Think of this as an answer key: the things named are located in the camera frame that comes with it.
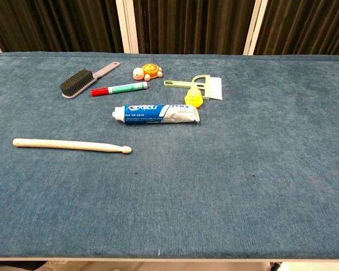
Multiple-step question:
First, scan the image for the blue white toothpaste tube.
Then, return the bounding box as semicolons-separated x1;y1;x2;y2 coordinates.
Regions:
111;103;201;125

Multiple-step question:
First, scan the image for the yellow rubber duck toy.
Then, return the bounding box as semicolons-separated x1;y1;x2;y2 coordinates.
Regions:
184;87;203;109

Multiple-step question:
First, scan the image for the blue fabric table cloth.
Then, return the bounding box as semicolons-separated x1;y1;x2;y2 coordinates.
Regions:
0;51;339;260

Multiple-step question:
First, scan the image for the green brush with white bristles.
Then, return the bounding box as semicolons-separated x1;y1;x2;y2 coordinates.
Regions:
163;74;224;101

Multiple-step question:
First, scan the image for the red capped whiteboard marker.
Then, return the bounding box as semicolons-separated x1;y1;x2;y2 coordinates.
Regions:
90;81;149;97

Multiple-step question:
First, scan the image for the orange turtle toy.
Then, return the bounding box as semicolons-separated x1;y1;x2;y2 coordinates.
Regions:
132;63;164;82

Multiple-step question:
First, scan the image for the pale wooden drumstick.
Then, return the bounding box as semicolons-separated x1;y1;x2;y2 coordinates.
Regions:
12;138;133;155

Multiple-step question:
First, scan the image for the grey brush with black bristles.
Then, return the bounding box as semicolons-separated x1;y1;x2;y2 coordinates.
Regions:
59;61;121;99

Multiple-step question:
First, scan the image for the dark brown curtain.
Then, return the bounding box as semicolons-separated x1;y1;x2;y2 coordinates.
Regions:
0;0;124;54
133;0;256;55
253;0;339;56

